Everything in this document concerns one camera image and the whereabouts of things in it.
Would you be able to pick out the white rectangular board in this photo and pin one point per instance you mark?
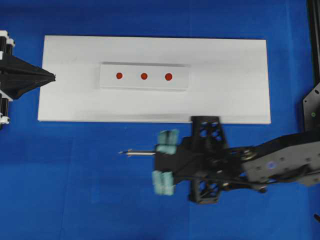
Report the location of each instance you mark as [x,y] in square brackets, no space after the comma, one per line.
[228,79]

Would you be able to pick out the orange dot mark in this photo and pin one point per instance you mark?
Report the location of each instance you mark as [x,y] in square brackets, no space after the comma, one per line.
[119,75]
[143,76]
[168,76]

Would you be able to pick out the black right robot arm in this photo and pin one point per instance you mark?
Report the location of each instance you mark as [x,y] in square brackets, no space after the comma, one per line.
[286,159]

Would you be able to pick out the orange handled soldering iron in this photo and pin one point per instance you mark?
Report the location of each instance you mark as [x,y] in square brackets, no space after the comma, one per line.
[131,153]

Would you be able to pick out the orange dot mark middle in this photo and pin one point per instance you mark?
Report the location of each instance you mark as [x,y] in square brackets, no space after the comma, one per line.
[143,76]

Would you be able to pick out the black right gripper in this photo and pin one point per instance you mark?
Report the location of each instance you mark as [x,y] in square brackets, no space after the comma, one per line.
[208,168]

